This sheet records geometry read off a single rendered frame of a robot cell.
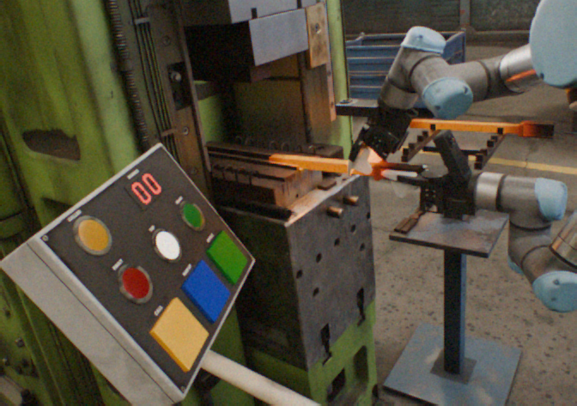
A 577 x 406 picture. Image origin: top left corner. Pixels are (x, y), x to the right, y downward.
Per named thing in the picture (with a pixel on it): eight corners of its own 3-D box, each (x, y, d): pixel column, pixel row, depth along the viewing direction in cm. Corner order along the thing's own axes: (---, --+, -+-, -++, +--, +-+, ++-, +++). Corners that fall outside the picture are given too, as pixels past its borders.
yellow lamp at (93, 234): (118, 244, 68) (110, 215, 66) (88, 261, 65) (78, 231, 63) (106, 239, 70) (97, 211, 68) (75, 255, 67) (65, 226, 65)
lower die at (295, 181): (322, 182, 137) (319, 153, 134) (276, 213, 123) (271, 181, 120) (214, 163, 162) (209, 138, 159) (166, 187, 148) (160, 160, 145)
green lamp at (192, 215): (210, 222, 87) (206, 200, 86) (191, 234, 84) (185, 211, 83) (198, 219, 89) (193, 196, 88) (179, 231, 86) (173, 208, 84)
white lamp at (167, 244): (188, 252, 79) (182, 228, 77) (165, 267, 75) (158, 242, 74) (175, 248, 80) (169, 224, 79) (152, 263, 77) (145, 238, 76)
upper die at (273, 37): (308, 49, 123) (305, 8, 119) (255, 66, 109) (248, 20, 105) (192, 51, 148) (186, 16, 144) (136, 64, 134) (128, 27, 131)
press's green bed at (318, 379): (382, 406, 180) (375, 297, 161) (324, 489, 154) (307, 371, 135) (264, 352, 213) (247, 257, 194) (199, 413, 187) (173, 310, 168)
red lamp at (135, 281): (160, 290, 70) (152, 263, 68) (131, 309, 67) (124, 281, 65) (145, 284, 72) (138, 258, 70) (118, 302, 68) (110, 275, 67)
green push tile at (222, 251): (248, 260, 92) (223, 229, 90) (236, 284, 85) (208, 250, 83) (241, 264, 93) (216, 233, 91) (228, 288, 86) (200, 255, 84)
